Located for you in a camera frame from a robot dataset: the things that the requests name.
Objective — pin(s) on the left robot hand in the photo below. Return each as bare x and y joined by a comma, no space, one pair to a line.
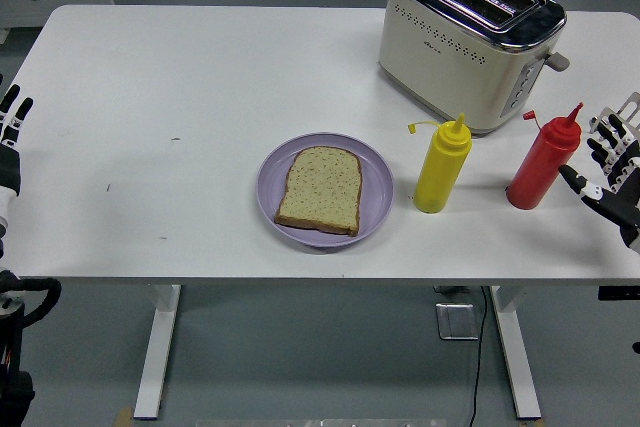
9,162

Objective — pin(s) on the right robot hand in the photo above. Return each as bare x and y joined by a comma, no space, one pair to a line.
612,202

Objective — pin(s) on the red squeeze bottle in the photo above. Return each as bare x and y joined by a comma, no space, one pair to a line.
542,162

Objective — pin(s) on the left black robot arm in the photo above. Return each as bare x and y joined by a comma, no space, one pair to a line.
12,347

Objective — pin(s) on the bread slice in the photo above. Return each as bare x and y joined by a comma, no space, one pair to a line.
322,192

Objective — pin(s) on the black table control box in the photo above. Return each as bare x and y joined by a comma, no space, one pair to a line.
620,293

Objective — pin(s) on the white table leg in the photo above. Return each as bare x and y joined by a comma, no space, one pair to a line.
157,347
517,347

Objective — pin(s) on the yellow squeeze bottle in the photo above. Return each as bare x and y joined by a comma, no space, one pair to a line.
442,167

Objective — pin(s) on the silver floor socket plate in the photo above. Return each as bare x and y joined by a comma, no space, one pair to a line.
456,322

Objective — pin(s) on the cream and chrome toaster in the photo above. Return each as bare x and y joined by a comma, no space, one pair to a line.
450,62

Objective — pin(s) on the purple plate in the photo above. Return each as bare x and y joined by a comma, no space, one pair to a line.
375,187

